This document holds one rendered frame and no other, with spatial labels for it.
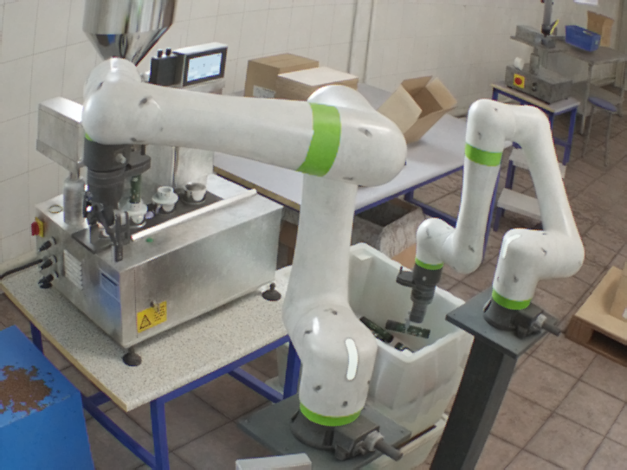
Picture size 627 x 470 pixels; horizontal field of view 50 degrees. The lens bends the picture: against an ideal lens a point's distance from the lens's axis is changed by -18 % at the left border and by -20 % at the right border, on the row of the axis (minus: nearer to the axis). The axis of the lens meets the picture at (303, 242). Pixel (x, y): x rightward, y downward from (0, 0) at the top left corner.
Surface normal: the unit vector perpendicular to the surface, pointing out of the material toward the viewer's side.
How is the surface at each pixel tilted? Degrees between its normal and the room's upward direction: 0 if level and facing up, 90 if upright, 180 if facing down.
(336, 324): 5
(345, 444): 81
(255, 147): 106
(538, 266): 89
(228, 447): 0
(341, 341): 13
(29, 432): 90
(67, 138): 90
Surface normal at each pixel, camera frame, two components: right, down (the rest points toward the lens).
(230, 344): 0.11, -0.88
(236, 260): 0.75, 0.37
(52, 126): -0.65, 0.29
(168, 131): 0.25, 0.61
